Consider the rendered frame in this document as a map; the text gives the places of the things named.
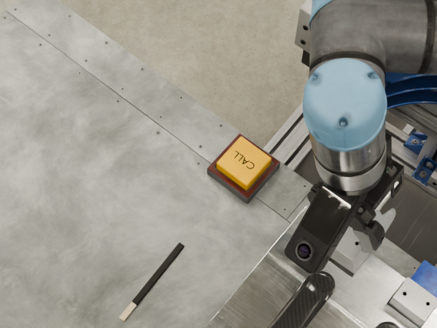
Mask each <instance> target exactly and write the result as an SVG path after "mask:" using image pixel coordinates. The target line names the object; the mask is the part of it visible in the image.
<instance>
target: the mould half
mask: <svg viewBox="0 0 437 328"><path fill-rule="evenodd" d="M308 208H309V207H308V206H306V207H305V208H304V209H303V210H302V211H301V212H300V214H299V215H298V216H297V218H296V219H295V220H294V221H293V222H292V223H291V224H290V225H289V227H288V228H287V229H286V230H285V232H284V233H283V234H282V235H281V236H280V237H279V238H278V240H277V241H276V242H275V243H274V245H273V246H272V247H271V248H270V249H269V250H268V252H267V254H266V255H265V256H264V257H263V258H262V259H261V260H260V262H259V263H258V264H257V266H256V267H255V268H254V269H253V270H252V271H251V272H250V274H249V275H248V276H247V278H246V279H245V280H244V281H243V282H242V283H241V285H240V286H239V287H238V289H236V291H235V292H234V293H233V294H232V296H231V297H230V298H229V299H228V300H227V302H225V304H224V305H223V306H222V308H221V309H220V310H219V311H218V312H217V313H216V314H215V315H214V316H213V318H212V319H211V320H210V321H209V322H208V323H207V324H206V325H205V326H204V328H267V327H268V326H269V325H270V324H271V323H272V321H273V320H274V319H275V317H277V315H278V314H279V313H280V311H281V310H282V309H283V308H284V307H285V305H286V304H287V302H288V301H289V300H290V299H291V298H292V296H293V295H294V294H295V292H296V291H297V290H298V289H299V288H300V286H301V285H302V283H303V282H304V281H305V280H306V278H307V277H308V275H311V274H312V273H307V272H306V271H304V270H303V269H302V268H301V267H299V266H298V265H296V263H294V262H293V261H291V260H290V259H288V257H287V256H286V255H285V252H284V251H285V248H286V246H287V244H288V243H289V240H290V239H291V237H292V235H293V234H294V232H295V230H296V229H297V226H298V225H299V223H300V222H301V220H302V218H303V217H304V214H305V213H306V211H307V209H308ZM321 271H324V272H327V273H328V274H330V275H331V276H332V278H333V280H334V282H335V288H334V291H333V294H332V295H331V297H330V298H329V299H328V301H327V302H326V303H325V304H324V306H323V307H322V309H321V310H320V311H319V312H318V313H317V315H316V316H315V317H314V319H312V321H311V322H310V324H309V325H308V326H307V328H375V327H376V326H378V325H379V324H381V323H384V322H391V323H394V324H396V325H397V326H398V327H399V328H419V327H417V326H416V325H414V324H413V323H412V322H411V321H409V320H408V319H406V318H405V317H404V316H402V315H401V314H400V313H398V312H397V311H396V310H394V309H393V308H391V307H390V306H389V305H388V304H387V302H388V301H389V300H390V298H391V297H392V295H393V294H394V293H395V291H396V290H397V289H398V287H399V286H400V285H401V284H402V282H404V281H405V280H406V278H404V277H403V276H402V275H401V274H399V273H398V272H396V271H395V270H394V269H392V268H391V267H390V266H389V265H387V264H385V263H384V262H383V261H382V260H380V259H379V258H377V257H376V256H375V255H373V254H372V253H370V254H369V257H368V258H367V260H366V261H365V262H364V263H363V265H362V266H361V267H360V269H359V270H358V271H357V272H356V274H355V275H354V276H353V278H352V277H350V276H349V275H348V274H346V273H345V272H344V271H342V270H341V269H340V268H338V267H337V266H336V265H334V264H333V263H332V262H331V261H328V263H327V264H326V266H325V267H324V269H323V270H321ZM422 328H437V306H436V308H435V309H434V311H433V312H432V314H431V315H430V316H429V318H428V319H427V321H426V322H425V323H424V324H423V326H422Z"/></svg>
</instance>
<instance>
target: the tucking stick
mask: <svg viewBox="0 0 437 328"><path fill-rule="evenodd" d="M183 248H184V245H183V244H181V243H178V244H177V245H176V247H175V248H174V250H173V251H172V252H171V253H170V254H169V255H168V257H167V258H166V260H165V261H164V262H163V263H162V264H161V266H160V267H159V268H158V269H157V271H156V272H155V273H154V274H153V275H152V277H151V278H150V279H149V281H148V282H147V283H146V284H145V285H144V287H143V288H142V290H141V291H140V292H139V293H138V294H137V295H136V297H135V298H134V299H133V300H132V302H131V303H130V304H129V305H128V306H127V308H126V309H125V310H124V311H123V313H122V314H121V315H120V317H119V318H120V319H121V320H122V321H126V320H127V318H128V317H129V315H130V314H131V313H132V312H133V311H134V309H135V308H136V307H137V305H138V304H139V303H140V302H141V301H142V299H143V298H144V296H145V295H146V294H147V293H148V292H149V291H150V289H151V288H152V286H153V285H154V284H155V283H156V282H157V280H158V279H159V278H160V276H161V275H162V274H163V273H164V272H165V270H166V269H167V268H168V266H169V265H170V264H171V263H172V262H173V260H174V259H175V258H176V256H177V255H178V254H179V253H180V252H181V250H182V249H183Z"/></svg>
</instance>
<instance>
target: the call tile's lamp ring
mask: <svg viewBox="0 0 437 328"><path fill-rule="evenodd" d="M240 137H243V138H245V139H246V140H247V141H248V142H250V143H252V144H253V145H254V146H255V147H257V148H259V149H260V150H261V151H262V152H264V153H265V154H267V155H268V156H269V157H271V161H272V162H273V164H272V165H271V166H270V167H269V168H268V169H267V170H266V172H265V173H264V174H263V175H262V176H261V178H260V179H259V180H258V181H257V182H256V183H255V184H254V185H253V186H252V187H251V188H250V190H249V191H248V192H246V191H244V190H243V189H241V188H240V187H239V186H238V185H236V184H235V183H233V182H232V181H231V180H230V179H228V178H227V177H225V175H223V174H222V173H220V172H219V171H218V170H217V169H215V168H214V167H215V166H216V165H217V161H218V160H219V159H220V158H221V157H222V156H223V155H224V154H225V153H226V152H227V151H228V150H229V149H230V148H231V146H232V145H233V144H234V143H235V142H236V141H237V140H238V139H239V138H240ZM278 164H279V161H278V160H276V159H274V158H273V157H272V156H271V155H269V154H268V153H266V152H265V151H264V150H262V149H261V148H260V147H258V146H257V145H255V144H254V143H253V142H252V141H250V140H248V139H247V138H246V137H245V136H243V135H241V134H238V136H236V138H235V139H234V140H233V141H232V142H231V143H230V144H229V145H228V146H227V148H226V149H225V150H224V151H223V152H222V153H221V154H220V155H219V157H218V158H217V159H216V160H214V162H212V164H211V165H210V166H209V167H208V169H209V170H210V171H211V172H213V173H214V174H216V175H217V176H218V177H219V178H221V179H222V180H224V181H225V182H226V183H227V184H229V185H230V186H232V187H233V188H234V189H236V190H237V191H238V192H240V193H241V194H242V195H244V196H245V197H246V198H249V196H250V195H251V194H252V193H253V192H254V191H255V190H256V189H257V188H258V187H259V185H260V184H261V183H262V182H263V181H264V179H266V177H268V175H269V174H270V173H271V172H272V171H273V170H274V168H275V167H276V166H277V165H278Z"/></svg>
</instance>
